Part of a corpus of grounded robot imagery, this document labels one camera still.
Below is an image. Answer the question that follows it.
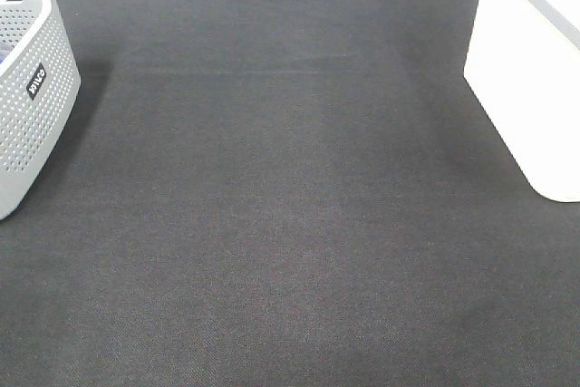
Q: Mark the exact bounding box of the black table mat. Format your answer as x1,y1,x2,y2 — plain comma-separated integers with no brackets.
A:
1,0,579,386

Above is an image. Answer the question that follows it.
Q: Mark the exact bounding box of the white plastic bin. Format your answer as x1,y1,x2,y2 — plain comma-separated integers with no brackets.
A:
464,0,579,202

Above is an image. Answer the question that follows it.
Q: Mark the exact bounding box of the grey perforated laundry basket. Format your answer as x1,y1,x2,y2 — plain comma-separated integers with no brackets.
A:
1,0,82,218

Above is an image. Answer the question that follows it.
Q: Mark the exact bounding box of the blue cloth in basket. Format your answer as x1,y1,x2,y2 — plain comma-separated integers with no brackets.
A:
0,44,11,63

